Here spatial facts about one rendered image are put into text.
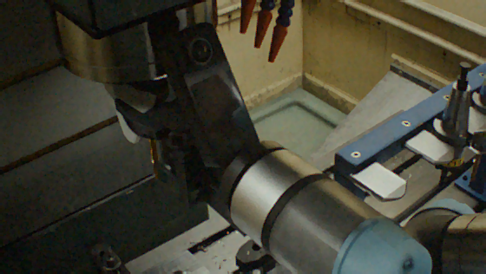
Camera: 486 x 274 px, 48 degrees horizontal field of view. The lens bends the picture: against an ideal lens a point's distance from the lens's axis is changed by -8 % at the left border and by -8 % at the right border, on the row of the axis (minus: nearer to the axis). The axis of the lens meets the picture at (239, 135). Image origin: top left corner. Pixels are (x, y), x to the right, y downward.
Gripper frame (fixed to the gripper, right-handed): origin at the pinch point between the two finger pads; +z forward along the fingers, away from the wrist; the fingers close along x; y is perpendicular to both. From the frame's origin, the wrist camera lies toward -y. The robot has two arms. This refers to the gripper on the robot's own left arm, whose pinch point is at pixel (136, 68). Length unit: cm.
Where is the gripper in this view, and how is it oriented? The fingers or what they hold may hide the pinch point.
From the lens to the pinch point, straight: 60.3
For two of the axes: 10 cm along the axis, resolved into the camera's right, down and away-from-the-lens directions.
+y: 0.3, 8.0, 6.0
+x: 7.9, -3.9, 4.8
